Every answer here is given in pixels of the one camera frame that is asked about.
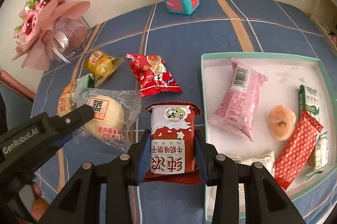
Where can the jelly pudding cup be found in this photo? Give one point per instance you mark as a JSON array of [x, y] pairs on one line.
[[281, 122]]

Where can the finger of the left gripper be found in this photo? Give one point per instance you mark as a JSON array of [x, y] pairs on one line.
[[72, 120]]

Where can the teal rimmed white tray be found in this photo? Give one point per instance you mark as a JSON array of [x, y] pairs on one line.
[[276, 76]]

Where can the clear steamed bun packet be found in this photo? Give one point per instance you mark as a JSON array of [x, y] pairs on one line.
[[114, 113]]

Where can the white shelf furniture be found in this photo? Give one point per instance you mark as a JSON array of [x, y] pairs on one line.
[[323, 14]]

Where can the pink snack packet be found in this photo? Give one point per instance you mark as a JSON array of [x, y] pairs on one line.
[[237, 109]]

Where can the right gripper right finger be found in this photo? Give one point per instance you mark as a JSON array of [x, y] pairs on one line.
[[265, 200]]

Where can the red crinkled snack bag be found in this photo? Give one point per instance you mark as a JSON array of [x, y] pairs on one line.
[[152, 75]]

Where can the blue plaid tablecloth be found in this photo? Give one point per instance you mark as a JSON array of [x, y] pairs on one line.
[[180, 40]]

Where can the white cake packet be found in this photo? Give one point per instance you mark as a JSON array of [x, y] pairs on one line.
[[268, 161]]

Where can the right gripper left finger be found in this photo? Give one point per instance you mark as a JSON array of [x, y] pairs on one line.
[[79, 200]]

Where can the yellow cake packet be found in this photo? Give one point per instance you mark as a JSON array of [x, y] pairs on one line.
[[100, 64]]

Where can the person left hand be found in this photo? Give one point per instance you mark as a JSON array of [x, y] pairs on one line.
[[40, 205]]

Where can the mint green wafer packet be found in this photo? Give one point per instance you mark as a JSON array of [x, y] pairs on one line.
[[87, 81]]

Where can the orange white bread packet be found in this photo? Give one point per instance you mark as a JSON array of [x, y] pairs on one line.
[[65, 103]]

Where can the clear round cracker packet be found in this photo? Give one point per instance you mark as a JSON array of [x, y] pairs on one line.
[[319, 156]]

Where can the green biscuit packet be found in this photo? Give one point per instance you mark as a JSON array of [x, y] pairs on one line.
[[309, 101]]

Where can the red white milk biscuit packet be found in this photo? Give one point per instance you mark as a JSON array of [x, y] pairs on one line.
[[172, 151]]

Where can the red patterned packet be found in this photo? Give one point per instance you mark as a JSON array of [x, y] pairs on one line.
[[298, 150]]

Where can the pink flower bouquet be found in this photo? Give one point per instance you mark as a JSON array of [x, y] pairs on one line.
[[50, 29]]

